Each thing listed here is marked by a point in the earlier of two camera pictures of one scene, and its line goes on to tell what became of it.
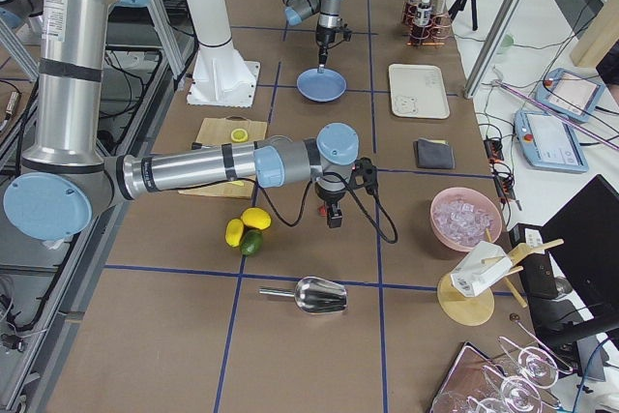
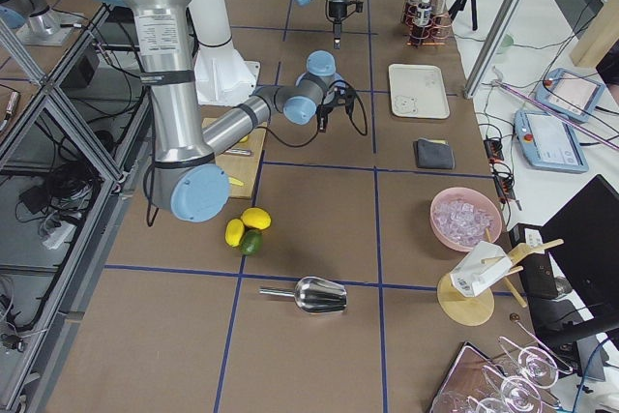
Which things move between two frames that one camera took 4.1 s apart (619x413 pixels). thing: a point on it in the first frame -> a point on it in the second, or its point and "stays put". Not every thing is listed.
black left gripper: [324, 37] -> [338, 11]
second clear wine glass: [517, 394] stays put
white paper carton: [484, 263] stays put
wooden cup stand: [473, 310] stays put
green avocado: [251, 242] stays put
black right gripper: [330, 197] -> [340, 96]
